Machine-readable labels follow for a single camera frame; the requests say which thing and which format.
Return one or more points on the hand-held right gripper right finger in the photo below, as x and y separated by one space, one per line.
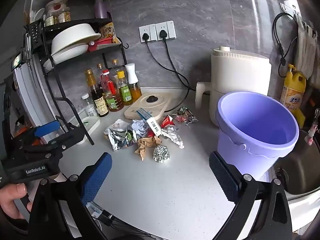
223 177

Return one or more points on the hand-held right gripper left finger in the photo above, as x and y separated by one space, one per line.
96 177

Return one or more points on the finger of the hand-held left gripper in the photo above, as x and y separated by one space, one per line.
72 136
47 128

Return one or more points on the silver foil wrapper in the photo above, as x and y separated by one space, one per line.
117 140

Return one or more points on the brown paper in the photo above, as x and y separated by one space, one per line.
143 145

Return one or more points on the purple plastic bucket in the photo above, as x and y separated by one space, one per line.
250 120

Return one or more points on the white wrapper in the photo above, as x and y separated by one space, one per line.
175 136

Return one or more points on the foil ball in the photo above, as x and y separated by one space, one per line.
161 154

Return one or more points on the colourful snack packet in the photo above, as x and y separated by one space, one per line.
185 115

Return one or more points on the blue white cardboard box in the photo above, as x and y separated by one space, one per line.
152 125

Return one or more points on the red white carton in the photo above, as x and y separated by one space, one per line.
167 122

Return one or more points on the person's left hand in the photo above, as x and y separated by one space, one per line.
13 192

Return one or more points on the white tray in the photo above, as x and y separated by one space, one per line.
91 123

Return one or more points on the small white cap bottle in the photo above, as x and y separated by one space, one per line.
88 107

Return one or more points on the white board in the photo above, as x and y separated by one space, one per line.
30 92

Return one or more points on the dark soy sauce bottle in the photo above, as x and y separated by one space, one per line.
98 100

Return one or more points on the green label yellow cap bottle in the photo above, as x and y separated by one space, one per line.
125 92

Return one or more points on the gold cap clear bottle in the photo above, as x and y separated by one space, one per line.
117 67
100 67

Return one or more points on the steel sink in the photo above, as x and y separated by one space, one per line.
300 162

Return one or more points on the white plate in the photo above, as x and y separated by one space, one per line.
70 52

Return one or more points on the white cap oil sprayer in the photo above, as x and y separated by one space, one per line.
132 73

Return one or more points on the cream induction cooker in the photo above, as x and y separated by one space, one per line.
160 105

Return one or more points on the large white bowl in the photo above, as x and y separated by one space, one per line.
72 37

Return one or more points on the yellow sponge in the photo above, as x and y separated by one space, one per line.
300 118

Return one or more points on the black grater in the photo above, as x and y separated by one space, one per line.
35 32

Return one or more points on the pink white utensil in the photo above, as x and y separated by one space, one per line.
312 132

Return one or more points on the cream air fryer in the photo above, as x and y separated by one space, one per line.
240 72

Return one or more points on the glass jar green label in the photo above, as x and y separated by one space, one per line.
51 20

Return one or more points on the black dish rack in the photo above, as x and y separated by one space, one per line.
75 23

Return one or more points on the yellow detergent bottle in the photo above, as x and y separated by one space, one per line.
292 92

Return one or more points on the yellow snack packet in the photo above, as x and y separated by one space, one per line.
108 31

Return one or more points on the glass jar of nuts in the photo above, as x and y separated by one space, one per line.
64 16

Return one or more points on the white spoon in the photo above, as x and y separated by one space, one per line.
38 13

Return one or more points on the clear container red label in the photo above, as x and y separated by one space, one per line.
57 6

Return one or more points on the purple bottle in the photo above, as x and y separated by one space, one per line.
100 8

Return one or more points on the hanging cloth bag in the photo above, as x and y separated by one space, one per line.
305 52

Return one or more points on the white wall socket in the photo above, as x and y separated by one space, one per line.
171 28
152 30

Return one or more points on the white wall hook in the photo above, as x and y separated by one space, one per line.
287 6

